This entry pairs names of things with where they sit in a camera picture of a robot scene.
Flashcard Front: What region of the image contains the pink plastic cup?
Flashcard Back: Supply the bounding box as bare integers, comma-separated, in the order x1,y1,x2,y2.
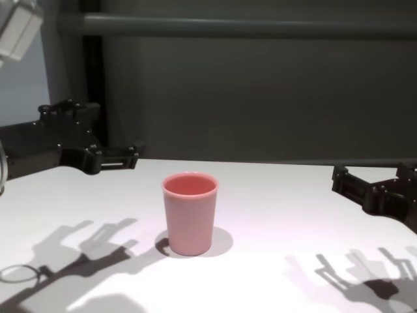
161,172,218,257

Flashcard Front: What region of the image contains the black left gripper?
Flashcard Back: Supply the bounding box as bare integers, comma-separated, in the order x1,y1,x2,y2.
0,98,147,181

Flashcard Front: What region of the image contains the black vertical post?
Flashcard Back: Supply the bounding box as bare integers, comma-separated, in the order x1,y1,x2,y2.
82,34,110,151

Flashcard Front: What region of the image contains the grey round horizontal rail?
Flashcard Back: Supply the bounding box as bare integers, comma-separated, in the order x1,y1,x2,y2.
81,12,417,37

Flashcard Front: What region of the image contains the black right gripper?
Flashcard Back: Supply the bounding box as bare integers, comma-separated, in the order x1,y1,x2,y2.
331,162,417,236

